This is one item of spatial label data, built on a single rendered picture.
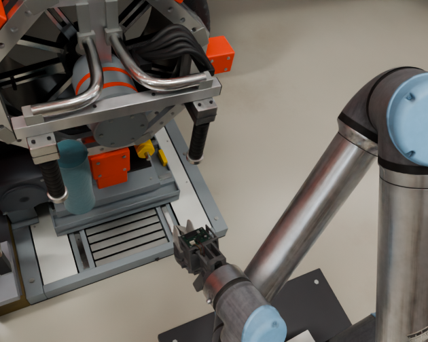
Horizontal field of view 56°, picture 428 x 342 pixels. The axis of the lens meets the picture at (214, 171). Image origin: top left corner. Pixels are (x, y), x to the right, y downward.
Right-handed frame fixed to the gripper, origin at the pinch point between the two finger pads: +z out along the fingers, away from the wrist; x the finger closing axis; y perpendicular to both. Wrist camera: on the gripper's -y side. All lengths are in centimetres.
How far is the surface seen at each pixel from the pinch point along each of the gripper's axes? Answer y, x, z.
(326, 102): -35, -134, 87
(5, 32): 48, 22, 19
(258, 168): -45, -71, 66
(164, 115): 15.1, -12.9, 31.8
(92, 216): -30, 12, 58
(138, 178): -23, -9, 61
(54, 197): 13.7, 23.7, 11.5
